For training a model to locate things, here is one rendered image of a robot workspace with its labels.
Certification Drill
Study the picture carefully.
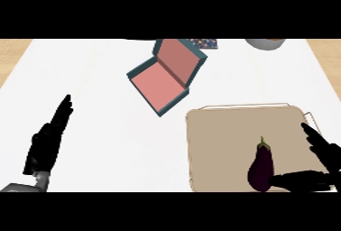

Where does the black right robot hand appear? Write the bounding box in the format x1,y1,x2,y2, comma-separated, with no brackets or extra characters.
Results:
267,122,341,193

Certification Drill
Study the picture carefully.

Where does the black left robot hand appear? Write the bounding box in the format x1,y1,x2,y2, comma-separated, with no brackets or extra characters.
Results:
21,94,75,177

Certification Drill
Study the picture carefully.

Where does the beige tray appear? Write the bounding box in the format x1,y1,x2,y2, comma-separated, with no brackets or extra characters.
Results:
185,103,337,193

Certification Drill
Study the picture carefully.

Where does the open pink and teal box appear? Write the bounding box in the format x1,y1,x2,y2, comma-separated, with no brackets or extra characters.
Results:
126,39,210,118

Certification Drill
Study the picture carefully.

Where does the grey round pot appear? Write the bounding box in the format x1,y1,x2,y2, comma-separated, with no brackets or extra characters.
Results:
244,39,287,51

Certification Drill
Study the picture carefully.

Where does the dark patterned flat object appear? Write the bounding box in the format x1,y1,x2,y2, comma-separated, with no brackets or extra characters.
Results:
188,39,220,51

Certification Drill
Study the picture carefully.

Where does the purple eggplant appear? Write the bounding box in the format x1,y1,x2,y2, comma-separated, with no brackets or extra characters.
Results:
247,135,276,193

